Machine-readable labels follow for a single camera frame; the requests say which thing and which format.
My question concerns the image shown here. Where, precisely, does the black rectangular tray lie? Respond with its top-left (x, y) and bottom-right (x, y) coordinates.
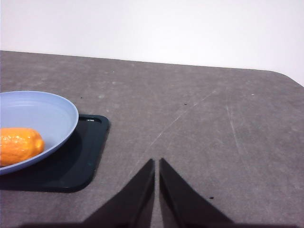
top-left (0, 114), bottom-right (110, 193)

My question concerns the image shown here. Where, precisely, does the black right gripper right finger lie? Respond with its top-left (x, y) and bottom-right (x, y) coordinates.
top-left (159, 158), bottom-right (236, 228)

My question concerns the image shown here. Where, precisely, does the orange-yellow corn cob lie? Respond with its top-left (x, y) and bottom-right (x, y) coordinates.
top-left (0, 127), bottom-right (45, 167)

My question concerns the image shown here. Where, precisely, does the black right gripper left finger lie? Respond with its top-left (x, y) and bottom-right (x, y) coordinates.
top-left (80, 159), bottom-right (155, 228)

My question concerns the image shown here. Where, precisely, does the blue round plate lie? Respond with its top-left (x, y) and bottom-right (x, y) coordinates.
top-left (0, 90), bottom-right (79, 176)

